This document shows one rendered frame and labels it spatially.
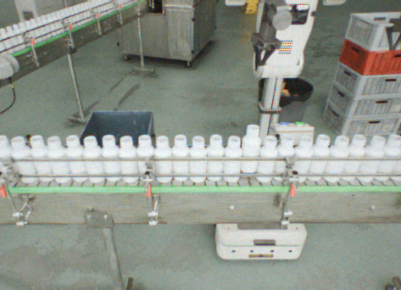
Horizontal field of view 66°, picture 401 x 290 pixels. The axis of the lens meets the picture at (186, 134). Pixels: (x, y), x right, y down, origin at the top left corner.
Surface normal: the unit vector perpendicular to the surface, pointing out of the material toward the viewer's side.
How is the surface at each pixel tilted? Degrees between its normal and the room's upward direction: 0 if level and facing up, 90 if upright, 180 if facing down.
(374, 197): 90
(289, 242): 90
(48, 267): 0
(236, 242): 90
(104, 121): 90
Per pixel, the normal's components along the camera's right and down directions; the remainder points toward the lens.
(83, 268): 0.00, -0.83
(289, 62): 0.00, 0.55
